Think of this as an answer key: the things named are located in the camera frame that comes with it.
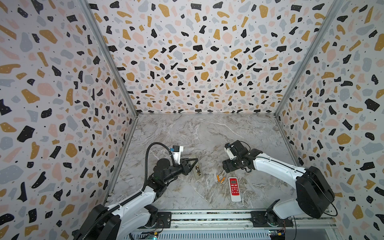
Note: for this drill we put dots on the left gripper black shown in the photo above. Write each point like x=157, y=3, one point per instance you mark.
x=185, y=169

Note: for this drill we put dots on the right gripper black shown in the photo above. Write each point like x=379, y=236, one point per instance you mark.
x=233, y=162

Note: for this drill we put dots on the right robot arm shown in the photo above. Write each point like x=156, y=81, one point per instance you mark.
x=313, y=193

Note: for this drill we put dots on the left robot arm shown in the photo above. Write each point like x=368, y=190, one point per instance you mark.
x=132, y=204

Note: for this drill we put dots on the orange AAA batteries pair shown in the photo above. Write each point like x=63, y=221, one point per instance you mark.
x=220, y=179

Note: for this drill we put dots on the red and white remote control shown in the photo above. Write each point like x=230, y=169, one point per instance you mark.
x=234, y=189

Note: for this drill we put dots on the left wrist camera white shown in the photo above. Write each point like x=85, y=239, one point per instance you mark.
x=176, y=154

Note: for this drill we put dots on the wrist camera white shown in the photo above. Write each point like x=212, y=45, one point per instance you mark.
x=230, y=150
x=176, y=154

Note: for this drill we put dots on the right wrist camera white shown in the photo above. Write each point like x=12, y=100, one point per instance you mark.
x=230, y=150

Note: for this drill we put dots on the aluminium mounting rail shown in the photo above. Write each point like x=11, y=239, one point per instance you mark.
x=232, y=225

